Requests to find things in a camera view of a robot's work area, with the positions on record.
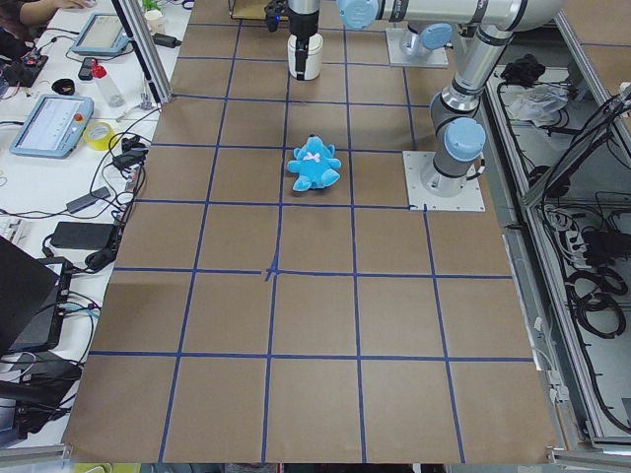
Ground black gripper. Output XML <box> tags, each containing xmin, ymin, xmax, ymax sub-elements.
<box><xmin>287</xmin><ymin>0</ymin><xmax>319</xmax><ymax>73</ymax></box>

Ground white trash can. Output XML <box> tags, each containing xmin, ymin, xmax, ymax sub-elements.
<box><xmin>287</xmin><ymin>34</ymin><xmax>323</xmax><ymax>81</ymax></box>

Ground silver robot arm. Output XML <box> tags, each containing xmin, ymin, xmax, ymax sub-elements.
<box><xmin>337</xmin><ymin>0</ymin><xmax>564</xmax><ymax>197</ymax></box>
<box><xmin>266</xmin><ymin>1</ymin><xmax>453</xmax><ymax>81</ymax></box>

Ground blue teddy bear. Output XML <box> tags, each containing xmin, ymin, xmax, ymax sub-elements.
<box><xmin>287</xmin><ymin>134</ymin><xmax>341</xmax><ymax>192</ymax></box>

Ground black usb dongle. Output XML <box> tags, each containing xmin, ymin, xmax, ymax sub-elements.
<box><xmin>153</xmin><ymin>33</ymin><xmax>181</xmax><ymax>48</ymax></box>

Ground white paper cup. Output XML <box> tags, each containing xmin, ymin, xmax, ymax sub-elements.
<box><xmin>144</xmin><ymin>10</ymin><xmax>166</xmax><ymax>34</ymax></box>

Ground clear bottle red cap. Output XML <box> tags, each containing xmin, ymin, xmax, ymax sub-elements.
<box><xmin>91</xmin><ymin>59</ymin><xmax>125</xmax><ymax>107</ymax></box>

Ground far blue teach pendant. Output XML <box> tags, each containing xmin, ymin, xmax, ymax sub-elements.
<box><xmin>70</xmin><ymin>13</ymin><xmax>129</xmax><ymax>57</ymax></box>

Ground blue teach pendant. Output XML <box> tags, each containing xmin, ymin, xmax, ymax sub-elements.
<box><xmin>9</xmin><ymin>95</ymin><xmax>94</xmax><ymax>159</ymax></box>
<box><xmin>70</xmin><ymin>13</ymin><xmax>129</xmax><ymax>57</ymax></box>

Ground black phone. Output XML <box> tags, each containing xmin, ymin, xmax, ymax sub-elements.
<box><xmin>78</xmin><ymin>57</ymin><xmax>98</xmax><ymax>82</ymax></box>

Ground yellow tape roll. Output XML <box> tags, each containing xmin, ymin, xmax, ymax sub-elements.
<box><xmin>82</xmin><ymin>121</ymin><xmax>114</xmax><ymax>151</ymax></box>

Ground black cloth bundle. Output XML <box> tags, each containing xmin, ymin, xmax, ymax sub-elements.
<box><xmin>500</xmin><ymin>53</ymin><xmax>546</xmax><ymax>88</ymax></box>

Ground black round dish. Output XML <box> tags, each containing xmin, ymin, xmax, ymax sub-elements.
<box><xmin>51</xmin><ymin>78</ymin><xmax>76</xmax><ymax>96</ymax></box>

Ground crumpled white cloth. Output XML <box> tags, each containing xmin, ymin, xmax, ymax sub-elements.
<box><xmin>508</xmin><ymin>85</ymin><xmax>569</xmax><ymax>126</ymax></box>

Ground near blue teach pendant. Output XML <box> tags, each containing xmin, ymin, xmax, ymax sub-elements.
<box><xmin>9</xmin><ymin>95</ymin><xmax>94</xmax><ymax>159</ymax></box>

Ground black power adapter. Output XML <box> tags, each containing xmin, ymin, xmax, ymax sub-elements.
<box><xmin>50</xmin><ymin>222</ymin><xmax>115</xmax><ymax>250</ymax></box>

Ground black laptop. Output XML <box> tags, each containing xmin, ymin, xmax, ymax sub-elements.
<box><xmin>1</xmin><ymin>238</ymin><xmax>71</xmax><ymax>355</ymax></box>

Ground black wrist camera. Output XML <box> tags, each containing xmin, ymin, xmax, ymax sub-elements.
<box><xmin>264</xmin><ymin>0</ymin><xmax>286</xmax><ymax>33</ymax></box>

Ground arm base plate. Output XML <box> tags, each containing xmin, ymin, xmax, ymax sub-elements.
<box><xmin>386</xmin><ymin>29</ymin><xmax>449</xmax><ymax>68</ymax></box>
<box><xmin>402</xmin><ymin>151</ymin><xmax>485</xmax><ymax>212</ymax></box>

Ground aluminium frame post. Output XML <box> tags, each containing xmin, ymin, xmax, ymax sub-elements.
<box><xmin>111</xmin><ymin>0</ymin><xmax>173</xmax><ymax>104</ymax></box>

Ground coiled black cables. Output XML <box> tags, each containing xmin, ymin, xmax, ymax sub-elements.
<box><xmin>564</xmin><ymin>265</ymin><xmax>630</xmax><ymax>341</ymax></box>

